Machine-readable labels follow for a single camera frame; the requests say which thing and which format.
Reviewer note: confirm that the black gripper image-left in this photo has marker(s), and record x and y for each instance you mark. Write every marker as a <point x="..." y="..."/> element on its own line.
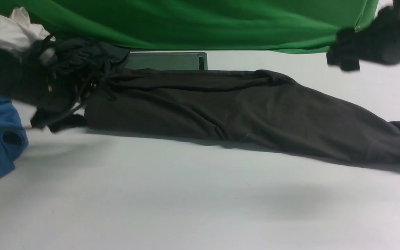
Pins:
<point x="60" y="77"/>

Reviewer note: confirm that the dark gray long-sleeve top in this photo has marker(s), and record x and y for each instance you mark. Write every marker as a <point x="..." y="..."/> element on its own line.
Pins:
<point x="261" y="107"/>

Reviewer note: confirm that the dark teal crumpled garment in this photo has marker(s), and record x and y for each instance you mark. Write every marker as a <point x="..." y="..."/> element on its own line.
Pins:
<point x="81" y="58"/>

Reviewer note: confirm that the green backdrop cloth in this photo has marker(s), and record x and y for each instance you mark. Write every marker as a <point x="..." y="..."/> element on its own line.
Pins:
<point x="287" y="26"/>

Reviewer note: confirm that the metal table cable hatch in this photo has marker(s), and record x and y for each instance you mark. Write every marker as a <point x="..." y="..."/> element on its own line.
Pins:
<point x="167" y="60"/>

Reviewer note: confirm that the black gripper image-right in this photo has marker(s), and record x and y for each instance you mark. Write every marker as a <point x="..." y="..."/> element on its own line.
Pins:
<point x="379" y="43"/>

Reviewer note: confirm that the white crumpled garment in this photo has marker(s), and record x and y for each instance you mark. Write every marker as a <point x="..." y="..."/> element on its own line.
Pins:
<point x="18" y="33"/>

